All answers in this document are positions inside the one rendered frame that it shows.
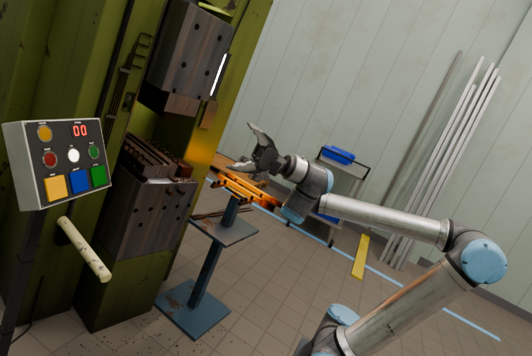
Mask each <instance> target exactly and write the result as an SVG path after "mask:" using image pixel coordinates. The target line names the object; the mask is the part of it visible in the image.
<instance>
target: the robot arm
mask: <svg viewBox="0 0 532 356"><path fill-rule="evenodd" d="M247 124H248V126H249V128H250V129H251V130H253V133H254V134H255V135H256V136H257V141H258V143H257V144H256V147H255V148H254V150H253V152H252V154H251V156H252V158H250V159H251V160H252V161H255V162H256V163H257V165H255V164H254V163H253V162H251V161H247V162H246V163H243V162H238V163H236V164H235V165H226V168H227V169H230V170H233V171H236V172H243V173H249V174H257V173H260V172H265V171H268V170H269V171H268V173H269V174H271V175H273V176H277V175H278V174H280V175H282V177H283V178H284V179H285V180H287V181H290V182H292V183H294V184H295V186H294V187H293V189H292V191H291V193H290V194H289V195H288V197H287V199H286V201H285V203H284V204H283V205H282V207H281V209H280V212H281V214H282V215H283V216H284V217H285V218H286V219H287V220H289V221H290V222H293V223H295V224H297V225H300V224H302V222H303V221H305V220H304V219H305V218H306V215H307V214H308V213H309V212H310V211H312V212H314V213H318V214H325V215H328V216H331V217H334V218H339V219H342V220H345V221H348V222H354V223H356V224H360V225H365V226H367V227H371V228H374V229H379V230H381V231H385V232H388V233H393V234H396V235H399V236H402V237H407V238H410V239H413V240H418V241H422V242H424V243H428V244H433V245H434V246H436V247H437V249H438V250H439V251H440V252H445V253H446V254H445V255H444V256H443V258H442V259H440V260H439V261H437V262H436V263H434V264H433V265H432V266H430V267H429V268H428V269H427V270H425V271H424V272H422V273H421V274H420V275H418V276H417V277H415V278H414V279H413V280H412V281H410V282H409V283H407V284H406V285H405V286H403V287H402V288H400V289H399V290H398V291H397V292H395V293H394V294H392V295H391V296H390V297H388V298H387V299H385V300H384V301H383V302H382V303H380V304H379V305H377V306H376V307H375V308H373V309H372V310H371V311H369V312H368V313H367V314H365V315H364V316H362V317H361V318H360V317H359V316H358V315H357V314H356V313H355V312H353V311H352V310H351V309H349V308H348V307H346V306H344V305H340V304H331V305H330V306H329V308H328V309H327V311H326V313H325V315H324V317H323V319H322V321H321V323H320V325H319V327H318V329H317V331H316V333H315V334H314V336H313V338H312V340H310V341H309V342H308V343H307V344H306V345H304V346H303V347H302V349H301V350H300V352H299V356H374V355H375V354H377V353H378V352H379V351H380V350H382V349H384V348H385V347H387V346H389V345H390V344H391V343H393V342H394V341H395V340H397V339H399V338H400V337H402V336H403V335H404V334H406V333H407V332H409V331H411V330H412V329H413V328H414V327H416V326H417V325H419V324H421V323H422V322H424V321H425V320H426V319H427V318H429V317H430V316H432V315H434V314H435V313H437V312H438V311H439V310H441V309H443V308H444V307H445V306H447V305H449V304H450V303H451V302H452V301H454V300H456V299H457V298H459V297H461V296H462V295H463V294H464V293H466V292H467V291H469V290H471V289H474V288H475V287H477V286H479V285H480V284H487V285H488V284H493V283H495V282H498V281H499V280H501V278H502V277H503V276H504V275H505V273H506V271H507V259H506V257H505V255H504V253H503V251H502V250H501V248H500V247H499V246H498V245H497V244H496V243H494V242H493V241H492V240H491V239H490V238H489V237H488V236H487V235H486V234H485V233H483V232H481V231H480V230H479V229H475V228H473V227H472V226H470V225H467V224H464V223H461V222H457V221H454V220H451V219H448V218H445V219H443V220H442V221H436V220H433V219H430V218H425V217H421V216H418V215H415V214H409V213H406V212H403V211H399V210H394V209H390V208H387V207H383V206H379V205H375V204H372V203H366V202H363V201H359V200H357V199H351V198H348V197H344V196H341V195H335V194H333V193H329V191H330V190H331V188H332V186H333V174H332V172H331V171H330V170H328V169H326V168H325V167H324V166H320V165H317V164H315V163H313V162H312V161H308V160H306V159H305V158H304V156H301V157H300V156H298V155H296V154H292V155H289V154H288V155H286V156H283V155H279V153H278V150H277V149H276V147H275V143H274V142H273V140H272V139H271V138H270V137H269V136H267V135H266V134H265V133H264V132H263V131H262V130H261V129H259V128H258V127H257V126H255V125H254V124H252V123H249V122H247Z"/></svg>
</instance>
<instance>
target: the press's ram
mask: <svg viewBox="0 0 532 356"><path fill-rule="evenodd" d="M234 29H235V27H234V26H232V25H229V24H227V23H226V22H225V21H222V20H221V19H219V18H217V17H215V16H214V15H212V14H210V13H208V12H207V11H205V10H203V9H201V8H199V7H198V6H195V5H194V4H192V3H190V2H186V1H184V0H168V2H167V6H166V8H165V12H164V15H163V18H162V21H161V25H160V28H159V30H158V35H157V38H156V40H155V43H154V48H153V50H152V53H151V56H150V61H149V63H148V66H147V68H146V73H145V76H144V79H143V80H144V81H147V82H149V83H150V84H151V85H154V86H155V87H157V88H159V89H160V90H163V91H166V92H170V93H171V92H173V93H175V94H179V95H182V96H186V97H191V98H195V99H199V100H204V101H209V98H210V95H211V92H212V89H213V87H214V84H215V81H216V78H217V76H218V74H219V70H220V67H221V65H222V61H223V59H224V57H225V54H226V50H227V48H228V46H229V43H230V40H231V37H232V35H233V32H234Z"/></svg>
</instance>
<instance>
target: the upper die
mask: <svg viewBox="0 0 532 356"><path fill-rule="evenodd" d="M139 96H141V97H142V98H143V99H145V100H147V101H149V102H150V103H151V104H153V105H155V106H156V107H158V108H160V109H161V110H162V111H164V112H172V113H176V114H180V115H184V116H192V117H196V113H197V111H198V108H199V106H200V102H201V100H199V99H195V98H191V97H186V96H182V95H179V94H175V93H173V92H171V93H170V92H166V91H163V90H160V89H159V88H157V87H155V86H154V85H151V84H150V83H149V82H147V81H144V80H143V81H142V85H141V89H140V91H139Z"/></svg>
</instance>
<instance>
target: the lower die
mask: <svg viewBox="0 0 532 356"><path fill-rule="evenodd" d="M127 133H129V134H132V133H131V132H127ZM133 135H134V136H135V137H136V138H137V139H138V140H140V141H141V142H143V143H144V144H145V145H146V146H148V147H149V148H151V149H152V150H153V151H154V152H155V153H157V154H158V155H159V156H161V157H162V158H164V159H165V160H166V161H168V162H169V166H165V165H164V164H165V163H164V162H162V161H161V160H159V159H158V158H157V157H155V156H154V155H153V154H152V153H151V152H150V151H148V150H147V149H146V148H144V147H143V146H141V145H140V144H139V143H138V142H136V141H135V140H134V139H133V138H132V137H130V136H129V135H128V134H126V136H125V140H126V141H127V142H129V143H130V144H131V146H134V147H135V150H139V152H140V153H142V154H144V156H145V157H144V160H142V159H143V156H142V155H140V156H139V159H138V161H137V164H136V168H137V169H138V170H139V171H140V172H141V173H142V174H144V175H145V176H146V177H147V178H169V177H170V176H174V175H175V172H176V170H177V166H178V165H177V164H176V163H175V162H172V160H170V159H169V158H167V156H166V155H163V153H161V152H158V150H157V149H156V148H154V147H153V146H152V145H150V143H149V142H146V140H144V139H143V138H141V137H140V136H139V135H137V134H133ZM124 143H125V141H123V145H121V148H120V152H119V154H121V152H122V149H123V147H124ZM128 148H129V144H127V145H126V146H125V147H124V150H123V157H124V158H125V157H126V154H127V150H128ZM133 150H134V148H130V149H129V152H128V155H127V160H128V161H130V160H131V155H132V153H133ZM137 156H138V151H136V152H135V153H134V155H133V158H132V161H131V163H132V164H133V165H135V161H136V158H137ZM155 176H157V177H155Z"/></svg>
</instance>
